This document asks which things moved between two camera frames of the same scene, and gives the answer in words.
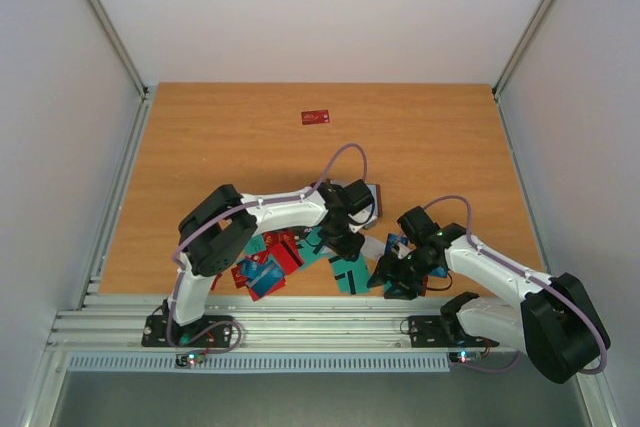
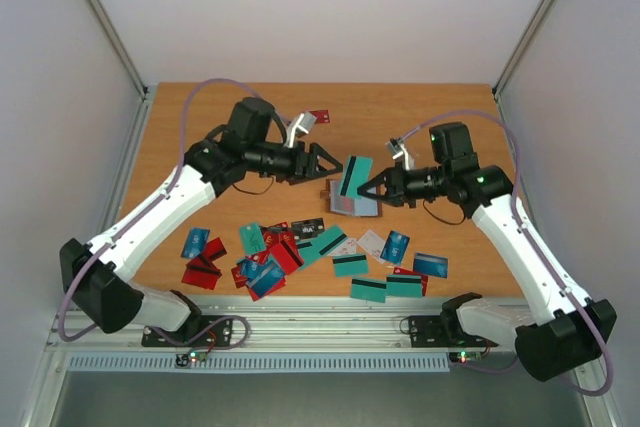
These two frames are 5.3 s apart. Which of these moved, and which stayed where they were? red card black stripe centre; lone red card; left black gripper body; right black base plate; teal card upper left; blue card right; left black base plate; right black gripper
Moved: left black gripper body; right black gripper
Stayed: red card black stripe centre; left black base plate; blue card right; right black base plate; teal card upper left; lone red card
